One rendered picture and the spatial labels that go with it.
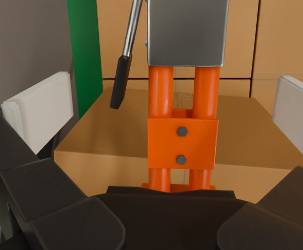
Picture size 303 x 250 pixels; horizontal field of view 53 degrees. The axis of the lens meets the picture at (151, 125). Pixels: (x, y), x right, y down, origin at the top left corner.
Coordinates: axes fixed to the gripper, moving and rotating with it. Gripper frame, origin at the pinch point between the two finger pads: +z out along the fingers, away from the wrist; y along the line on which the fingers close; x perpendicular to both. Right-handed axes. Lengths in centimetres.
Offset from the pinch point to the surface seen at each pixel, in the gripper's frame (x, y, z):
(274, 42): -2, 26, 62
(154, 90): -1.3, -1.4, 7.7
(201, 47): 2.4, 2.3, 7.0
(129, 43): 2.5, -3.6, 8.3
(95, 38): -7, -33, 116
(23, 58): -15, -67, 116
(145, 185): -13.0, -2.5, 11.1
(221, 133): -15.8, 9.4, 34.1
